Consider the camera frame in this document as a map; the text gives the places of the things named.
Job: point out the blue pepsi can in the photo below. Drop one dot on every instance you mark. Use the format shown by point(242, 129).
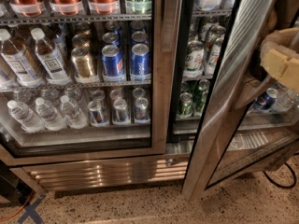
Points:
point(140, 62)
point(112, 63)

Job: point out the left red bull can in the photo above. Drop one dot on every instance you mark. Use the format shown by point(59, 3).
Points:
point(98, 114)

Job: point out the gold can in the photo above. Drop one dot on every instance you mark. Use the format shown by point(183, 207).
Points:
point(86, 70)

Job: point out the right water bottle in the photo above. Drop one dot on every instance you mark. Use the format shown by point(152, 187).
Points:
point(75, 117)

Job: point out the green can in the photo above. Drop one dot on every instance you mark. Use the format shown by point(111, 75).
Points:
point(199, 103)
point(185, 105)

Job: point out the left water bottle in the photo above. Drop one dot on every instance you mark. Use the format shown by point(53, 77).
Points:
point(27, 118)

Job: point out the left 7up can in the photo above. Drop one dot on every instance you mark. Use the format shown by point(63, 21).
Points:
point(213, 57)

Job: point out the red bull can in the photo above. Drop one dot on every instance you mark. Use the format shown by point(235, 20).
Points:
point(142, 114)
point(120, 112)
point(98, 114)

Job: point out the right red bull can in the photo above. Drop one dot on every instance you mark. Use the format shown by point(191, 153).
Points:
point(142, 114)

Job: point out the stainless steel display fridge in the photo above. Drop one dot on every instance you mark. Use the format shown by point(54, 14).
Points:
point(200, 20)

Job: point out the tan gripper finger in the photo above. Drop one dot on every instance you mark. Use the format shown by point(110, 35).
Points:
point(280, 60)

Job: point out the far left green can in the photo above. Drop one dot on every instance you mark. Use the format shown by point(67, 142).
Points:
point(185, 105)

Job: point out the middle water bottle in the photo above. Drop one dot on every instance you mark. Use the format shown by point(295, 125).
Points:
point(53, 119)

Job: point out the glass fridge door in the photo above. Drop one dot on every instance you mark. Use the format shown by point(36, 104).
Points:
point(92, 31)
point(231, 141)

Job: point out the right blue pepsi can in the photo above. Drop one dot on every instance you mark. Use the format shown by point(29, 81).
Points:
point(140, 62)

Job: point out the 7up can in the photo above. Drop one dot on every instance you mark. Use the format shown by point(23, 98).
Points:
point(213, 57)
point(194, 58)

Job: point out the middle red bull can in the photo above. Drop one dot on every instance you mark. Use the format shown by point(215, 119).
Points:
point(120, 112)

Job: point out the front left tea bottle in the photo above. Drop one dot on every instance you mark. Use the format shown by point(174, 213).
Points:
point(20, 60)

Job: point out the blue tape cross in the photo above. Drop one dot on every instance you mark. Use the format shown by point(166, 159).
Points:
point(30, 211)

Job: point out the water bottle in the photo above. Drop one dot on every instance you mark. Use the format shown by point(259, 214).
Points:
point(75, 117)
point(27, 118)
point(53, 119)

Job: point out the tea bottle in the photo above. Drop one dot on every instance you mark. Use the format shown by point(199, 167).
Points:
point(20, 60)
point(49, 55)

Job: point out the left blue pepsi can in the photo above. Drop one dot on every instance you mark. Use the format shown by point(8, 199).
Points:
point(112, 63)

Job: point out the front right tea bottle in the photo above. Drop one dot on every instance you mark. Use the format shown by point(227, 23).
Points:
point(49, 55)

